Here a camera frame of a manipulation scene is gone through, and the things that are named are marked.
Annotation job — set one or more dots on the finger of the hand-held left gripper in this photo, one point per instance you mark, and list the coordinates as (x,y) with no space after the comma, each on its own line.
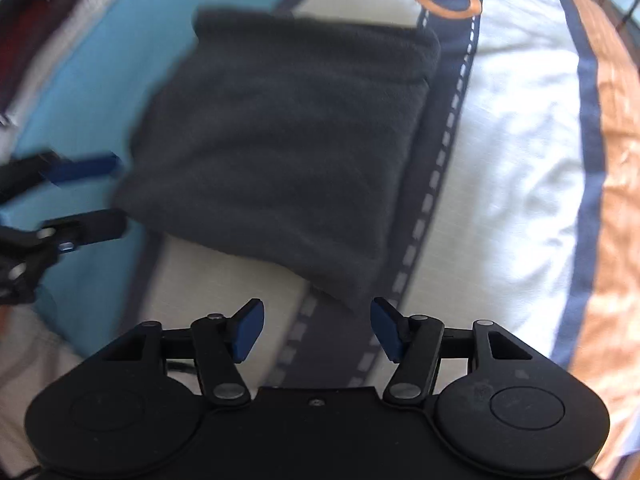
(90,227)
(82,169)

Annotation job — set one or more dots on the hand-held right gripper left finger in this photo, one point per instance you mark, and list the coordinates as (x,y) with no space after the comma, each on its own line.
(247,330)

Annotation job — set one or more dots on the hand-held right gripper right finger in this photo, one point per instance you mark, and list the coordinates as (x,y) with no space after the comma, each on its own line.
(386,327)

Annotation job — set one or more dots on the grey sweater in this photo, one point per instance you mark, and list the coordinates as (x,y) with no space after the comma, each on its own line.
(280,150)

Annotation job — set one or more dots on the striped blue bedsheet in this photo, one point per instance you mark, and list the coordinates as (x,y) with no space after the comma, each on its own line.
(525,135)

